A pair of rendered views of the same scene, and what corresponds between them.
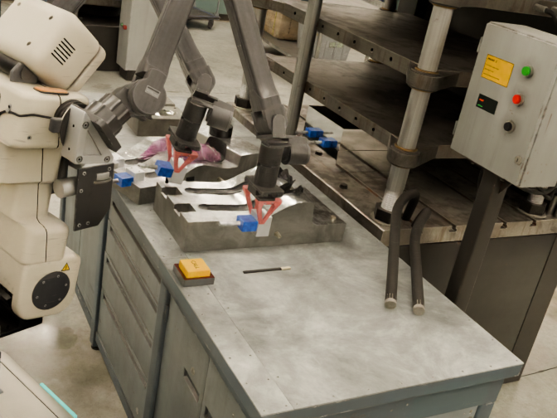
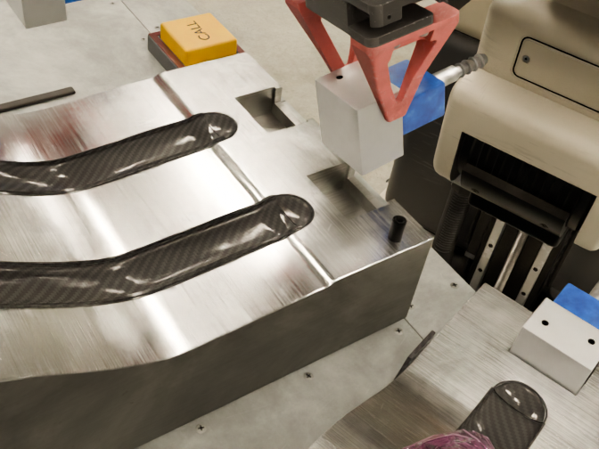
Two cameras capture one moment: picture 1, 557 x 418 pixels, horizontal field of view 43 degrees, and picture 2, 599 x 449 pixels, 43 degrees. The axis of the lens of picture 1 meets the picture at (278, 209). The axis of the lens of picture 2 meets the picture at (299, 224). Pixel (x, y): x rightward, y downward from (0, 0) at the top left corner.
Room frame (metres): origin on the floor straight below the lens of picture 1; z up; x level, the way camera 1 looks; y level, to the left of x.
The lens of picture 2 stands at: (2.23, 0.21, 1.26)
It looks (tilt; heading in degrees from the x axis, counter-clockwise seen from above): 44 degrees down; 172
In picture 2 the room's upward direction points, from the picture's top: 9 degrees clockwise
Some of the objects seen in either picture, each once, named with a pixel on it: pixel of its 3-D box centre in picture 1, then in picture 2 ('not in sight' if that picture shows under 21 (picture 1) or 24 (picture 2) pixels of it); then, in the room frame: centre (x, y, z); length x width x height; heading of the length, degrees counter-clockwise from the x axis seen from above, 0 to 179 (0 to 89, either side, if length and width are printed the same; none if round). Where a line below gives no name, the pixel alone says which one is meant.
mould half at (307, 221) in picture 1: (252, 204); (20, 257); (1.88, 0.08, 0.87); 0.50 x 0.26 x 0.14; 122
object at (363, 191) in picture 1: (375, 159); not in sight; (2.84, -0.36, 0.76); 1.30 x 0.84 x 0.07; 32
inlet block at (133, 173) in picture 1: (120, 180); (582, 317); (1.89, 0.47, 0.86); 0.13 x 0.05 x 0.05; 139
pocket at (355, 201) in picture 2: (171, 196); (347, 206); (1.81, 0.30, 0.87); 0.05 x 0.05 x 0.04; 32
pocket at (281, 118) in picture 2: (184, 213); (272, 126); (1.72, 0.25, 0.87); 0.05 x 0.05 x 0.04; 32
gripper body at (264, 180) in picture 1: (265, 176); not in sight; (1.62, 0.05, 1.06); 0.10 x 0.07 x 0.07; 31
